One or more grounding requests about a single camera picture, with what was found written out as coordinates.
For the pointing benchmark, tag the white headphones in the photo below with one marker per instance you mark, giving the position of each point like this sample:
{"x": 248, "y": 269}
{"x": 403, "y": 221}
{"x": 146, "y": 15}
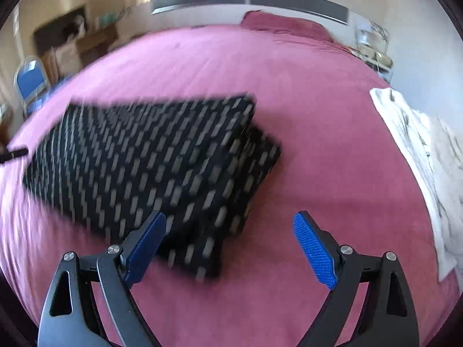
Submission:
{"x": 79, "y": 25}

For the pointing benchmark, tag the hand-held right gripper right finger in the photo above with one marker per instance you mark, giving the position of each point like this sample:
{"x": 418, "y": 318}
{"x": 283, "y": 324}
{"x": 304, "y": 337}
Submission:
{"x": 314, "y": 249}

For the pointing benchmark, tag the pink pillow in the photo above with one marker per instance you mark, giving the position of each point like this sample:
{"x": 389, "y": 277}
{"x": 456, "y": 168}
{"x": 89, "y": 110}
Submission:
{"x": 285, "y": 25}

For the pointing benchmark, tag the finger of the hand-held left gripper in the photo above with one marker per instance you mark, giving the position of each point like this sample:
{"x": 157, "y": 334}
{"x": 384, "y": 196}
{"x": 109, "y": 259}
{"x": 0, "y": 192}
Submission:
{"x": 14, "y": 154}

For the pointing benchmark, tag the wooden desk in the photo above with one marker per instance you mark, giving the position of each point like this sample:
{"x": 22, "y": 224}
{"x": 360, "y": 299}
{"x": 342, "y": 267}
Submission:
{"x": 97, "y": 41}

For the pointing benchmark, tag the black polka dot garment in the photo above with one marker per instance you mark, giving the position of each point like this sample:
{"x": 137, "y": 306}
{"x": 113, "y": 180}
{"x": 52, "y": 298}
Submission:
{"x": 144, "y": 159}

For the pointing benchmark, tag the black monitor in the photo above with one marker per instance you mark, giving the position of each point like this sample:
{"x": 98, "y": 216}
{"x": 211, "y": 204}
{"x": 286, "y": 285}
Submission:
{"x": 50, "y": 34}

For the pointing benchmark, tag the blue folding chair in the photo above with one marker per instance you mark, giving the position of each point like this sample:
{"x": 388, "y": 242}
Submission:
{"x": 30, "y": 83}

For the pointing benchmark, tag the pink bed blanket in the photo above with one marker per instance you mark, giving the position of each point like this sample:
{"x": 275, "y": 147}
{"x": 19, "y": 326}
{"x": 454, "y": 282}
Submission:
{"x": 325, "y": 133}

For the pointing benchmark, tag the teal box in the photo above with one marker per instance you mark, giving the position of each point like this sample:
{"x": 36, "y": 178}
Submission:
{"x": 106, "y": 18}

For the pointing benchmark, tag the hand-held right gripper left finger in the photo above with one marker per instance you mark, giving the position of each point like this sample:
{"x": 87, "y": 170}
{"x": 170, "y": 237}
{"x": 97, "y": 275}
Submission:
{"x": 144, "y": 249}

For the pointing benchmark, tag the white crumpled cloth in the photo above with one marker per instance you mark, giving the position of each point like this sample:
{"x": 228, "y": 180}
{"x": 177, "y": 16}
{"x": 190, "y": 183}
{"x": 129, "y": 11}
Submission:
{"x": 427, "y": 159}

